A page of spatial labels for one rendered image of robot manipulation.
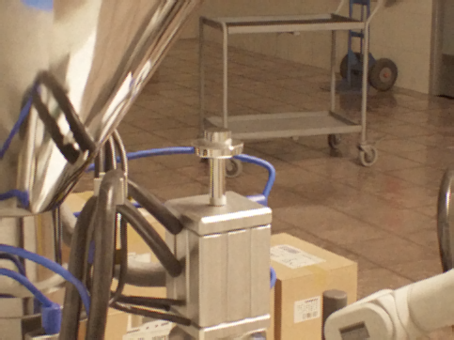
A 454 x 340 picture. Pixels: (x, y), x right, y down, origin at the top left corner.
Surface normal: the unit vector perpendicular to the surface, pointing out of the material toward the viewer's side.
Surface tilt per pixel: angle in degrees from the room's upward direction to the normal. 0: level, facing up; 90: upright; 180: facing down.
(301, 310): 90
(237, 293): 90
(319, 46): 90
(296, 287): 90
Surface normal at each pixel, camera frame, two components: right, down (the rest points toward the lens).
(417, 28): -0.87, 0.12
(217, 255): 0.49, 0.21
